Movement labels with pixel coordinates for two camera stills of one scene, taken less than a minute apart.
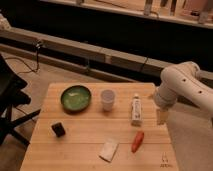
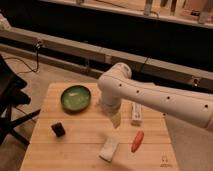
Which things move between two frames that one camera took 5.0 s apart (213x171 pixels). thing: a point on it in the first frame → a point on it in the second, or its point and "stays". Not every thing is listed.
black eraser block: (58, 129) stays
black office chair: (12, 96) stays
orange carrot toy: (137, 142) stays
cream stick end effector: (162, 116) → (116, 120)
